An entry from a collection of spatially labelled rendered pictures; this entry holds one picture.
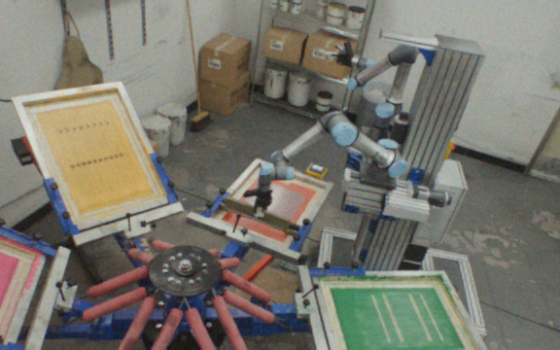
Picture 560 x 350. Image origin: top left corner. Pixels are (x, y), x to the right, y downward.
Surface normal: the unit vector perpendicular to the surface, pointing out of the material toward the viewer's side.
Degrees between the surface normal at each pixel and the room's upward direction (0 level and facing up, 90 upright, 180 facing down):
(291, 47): 90
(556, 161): 90
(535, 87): 90
